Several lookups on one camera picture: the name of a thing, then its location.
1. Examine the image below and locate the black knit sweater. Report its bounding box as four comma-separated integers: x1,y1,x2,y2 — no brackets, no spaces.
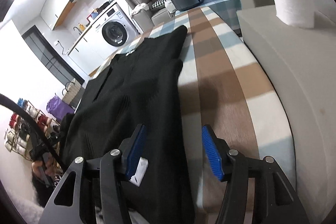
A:
60,26,195,223

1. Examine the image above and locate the plaid blanket brown blue white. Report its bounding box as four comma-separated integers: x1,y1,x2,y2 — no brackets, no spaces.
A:
120,5,296,223

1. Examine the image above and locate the purple bag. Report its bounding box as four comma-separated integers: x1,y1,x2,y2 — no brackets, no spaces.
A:
46,95,74,121

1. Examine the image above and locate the woven basket bag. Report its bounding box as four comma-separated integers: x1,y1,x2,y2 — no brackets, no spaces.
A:
62,79,85,109

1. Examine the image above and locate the shoe rack with shoes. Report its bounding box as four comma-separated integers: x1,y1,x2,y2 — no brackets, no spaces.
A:
5,98,60,161

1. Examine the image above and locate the white cabinet counter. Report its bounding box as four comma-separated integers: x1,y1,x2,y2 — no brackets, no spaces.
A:
66,1,117,75

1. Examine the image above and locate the white washing machine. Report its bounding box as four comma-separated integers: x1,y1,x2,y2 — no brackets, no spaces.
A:
90,4,138,59

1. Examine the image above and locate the white cloth on sofa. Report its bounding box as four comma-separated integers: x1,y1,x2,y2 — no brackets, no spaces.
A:
130,3,150,17

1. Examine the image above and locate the black cable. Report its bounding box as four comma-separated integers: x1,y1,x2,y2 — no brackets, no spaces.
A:
0,93,66,171

